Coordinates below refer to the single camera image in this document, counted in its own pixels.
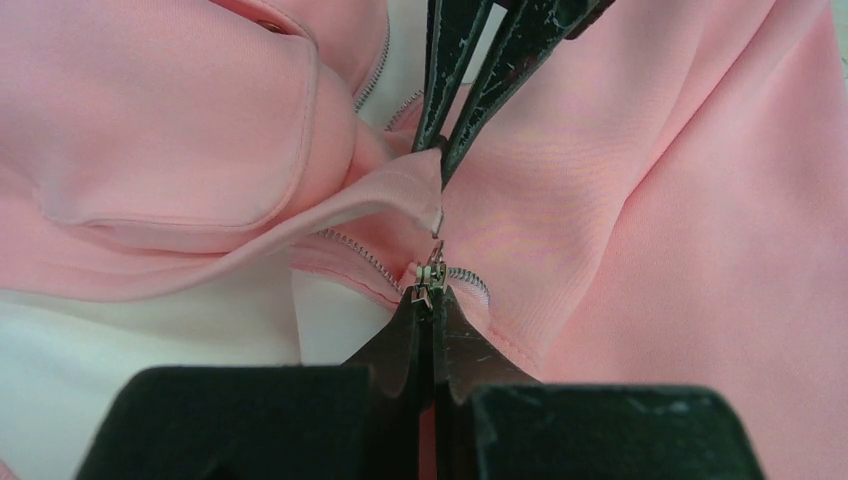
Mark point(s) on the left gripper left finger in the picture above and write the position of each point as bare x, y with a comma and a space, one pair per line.
358, 420

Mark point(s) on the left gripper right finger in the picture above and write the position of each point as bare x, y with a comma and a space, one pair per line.
494, 421

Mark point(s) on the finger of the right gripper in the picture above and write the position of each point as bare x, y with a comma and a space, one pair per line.
524, 40
453, 30

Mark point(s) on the pink zip-up jacket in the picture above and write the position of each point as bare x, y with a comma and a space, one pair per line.
231, 183

